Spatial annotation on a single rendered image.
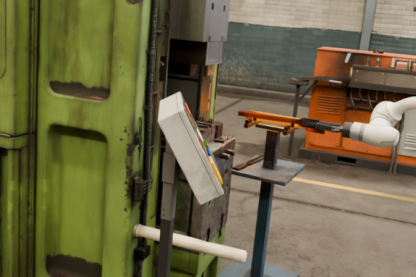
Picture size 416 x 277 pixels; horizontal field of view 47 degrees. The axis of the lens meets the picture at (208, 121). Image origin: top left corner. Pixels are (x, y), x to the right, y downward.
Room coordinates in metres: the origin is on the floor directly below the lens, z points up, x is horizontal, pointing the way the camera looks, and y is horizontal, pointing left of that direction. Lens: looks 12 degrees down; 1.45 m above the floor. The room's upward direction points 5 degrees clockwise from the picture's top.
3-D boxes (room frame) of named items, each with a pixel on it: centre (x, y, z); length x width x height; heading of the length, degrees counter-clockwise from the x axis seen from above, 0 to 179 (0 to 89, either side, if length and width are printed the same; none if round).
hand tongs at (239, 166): (2.69, -0.32, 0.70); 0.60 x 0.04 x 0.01; 149
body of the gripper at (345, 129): (2.27, -0.65, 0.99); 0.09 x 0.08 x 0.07; 65
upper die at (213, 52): (2.11, 0.20, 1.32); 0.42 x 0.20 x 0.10; 71
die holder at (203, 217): (2.16, 0.19, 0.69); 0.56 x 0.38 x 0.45; 71
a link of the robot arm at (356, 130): (2.24, -0.71, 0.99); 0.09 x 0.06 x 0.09; 155
